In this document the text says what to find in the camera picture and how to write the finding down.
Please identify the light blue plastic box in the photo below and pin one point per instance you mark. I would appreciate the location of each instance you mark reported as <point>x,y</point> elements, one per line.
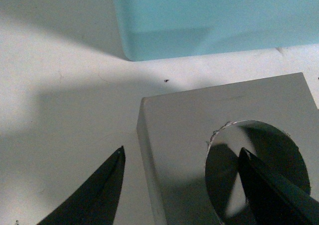
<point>158,29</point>

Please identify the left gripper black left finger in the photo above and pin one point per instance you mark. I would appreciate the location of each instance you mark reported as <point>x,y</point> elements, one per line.
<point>95,202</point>

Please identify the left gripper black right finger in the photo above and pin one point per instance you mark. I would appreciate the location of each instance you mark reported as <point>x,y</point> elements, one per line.
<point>273,199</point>

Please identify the gray cube with round hole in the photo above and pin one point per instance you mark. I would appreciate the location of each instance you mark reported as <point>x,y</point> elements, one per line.
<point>190,142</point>

